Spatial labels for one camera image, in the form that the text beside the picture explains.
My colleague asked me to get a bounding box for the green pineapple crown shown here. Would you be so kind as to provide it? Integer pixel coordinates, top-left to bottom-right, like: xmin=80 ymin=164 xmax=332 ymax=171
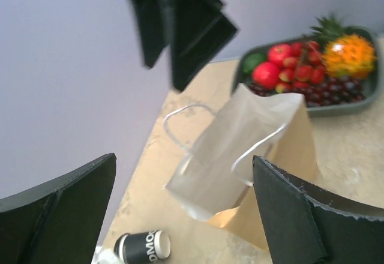
xmin=310 ymin=11 xmax=353 ymax=44

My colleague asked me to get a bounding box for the cherries pile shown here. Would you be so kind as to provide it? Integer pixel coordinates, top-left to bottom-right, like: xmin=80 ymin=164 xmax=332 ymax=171
xmin=275 ymin=40 xmax=326 ymax=94

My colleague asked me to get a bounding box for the red apple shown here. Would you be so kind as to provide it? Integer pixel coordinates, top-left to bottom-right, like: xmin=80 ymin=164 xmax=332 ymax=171
xmin=251 ymin=62 xmax=280 ymax=90
xmin=267 ymin=43 xmax=292 ymax=67

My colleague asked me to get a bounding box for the black paper coffee cup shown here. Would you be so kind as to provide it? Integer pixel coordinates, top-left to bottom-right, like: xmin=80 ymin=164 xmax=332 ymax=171
xmin=113 ymin=230 xmax=171 ymax=264

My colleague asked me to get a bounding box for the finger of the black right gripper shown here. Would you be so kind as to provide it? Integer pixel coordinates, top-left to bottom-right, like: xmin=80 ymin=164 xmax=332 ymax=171
xmin=130 ymin=0 xmax=166 ymax=68
xmin=160 ymin=0 xmax=238 ymax=92

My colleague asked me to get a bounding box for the dark red grapes bunch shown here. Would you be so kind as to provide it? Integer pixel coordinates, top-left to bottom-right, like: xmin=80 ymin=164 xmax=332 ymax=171
xmin=247 ymin=76 xmax=365 ymax=108

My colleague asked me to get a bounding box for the orange horned melon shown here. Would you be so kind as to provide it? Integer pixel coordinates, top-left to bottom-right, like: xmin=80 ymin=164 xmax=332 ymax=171
xmin=322 ymin=34 xmax=377 ymax=80

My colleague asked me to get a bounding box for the brown paper takeout bag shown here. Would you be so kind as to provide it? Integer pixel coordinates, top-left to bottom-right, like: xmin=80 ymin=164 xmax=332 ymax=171
xmin=165 ymin=84 xmax=318 ymax=250

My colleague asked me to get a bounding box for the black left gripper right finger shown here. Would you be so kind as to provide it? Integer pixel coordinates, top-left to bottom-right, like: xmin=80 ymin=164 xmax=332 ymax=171
xmin=253 ymin=156 xmax=383 ymax=264

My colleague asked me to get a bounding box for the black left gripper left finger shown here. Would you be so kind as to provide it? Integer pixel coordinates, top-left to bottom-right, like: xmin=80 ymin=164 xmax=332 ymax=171
xmin=1 ymin=153 xmax=116 ymax=264

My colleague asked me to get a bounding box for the grey fruit tray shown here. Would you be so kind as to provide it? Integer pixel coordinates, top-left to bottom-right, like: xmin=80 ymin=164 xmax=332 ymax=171
xmin=230 ymin=26 xmax=383 ymax=118

